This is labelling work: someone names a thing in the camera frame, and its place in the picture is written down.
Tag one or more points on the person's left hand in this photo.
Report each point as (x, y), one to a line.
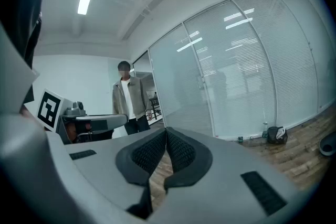
(70, 131)

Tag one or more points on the gray gripper-mounted camera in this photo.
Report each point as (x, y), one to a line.
(76, 110)

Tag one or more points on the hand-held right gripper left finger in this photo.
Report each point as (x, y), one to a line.
(105, 165)

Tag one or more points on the black bag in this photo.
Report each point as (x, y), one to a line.
(274, 136)

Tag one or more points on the person's left forearm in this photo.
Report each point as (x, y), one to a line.
(26, 114)

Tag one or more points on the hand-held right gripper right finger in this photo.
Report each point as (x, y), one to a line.
(223, 165)

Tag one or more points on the black frame furniture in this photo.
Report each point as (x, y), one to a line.
(155, 105)

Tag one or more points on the clear bottle green label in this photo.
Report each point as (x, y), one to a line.
(240, 139)

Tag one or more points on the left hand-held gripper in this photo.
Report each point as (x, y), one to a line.
(48, 110)

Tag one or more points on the green plastic bottle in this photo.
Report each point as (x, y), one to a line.
(264, 131)

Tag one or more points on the gray round device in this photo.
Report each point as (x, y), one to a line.
(328, 144)

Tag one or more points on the white item in bag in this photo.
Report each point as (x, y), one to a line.
(280, 133)

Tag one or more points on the person's black shirt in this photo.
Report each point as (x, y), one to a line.
(29, 8)

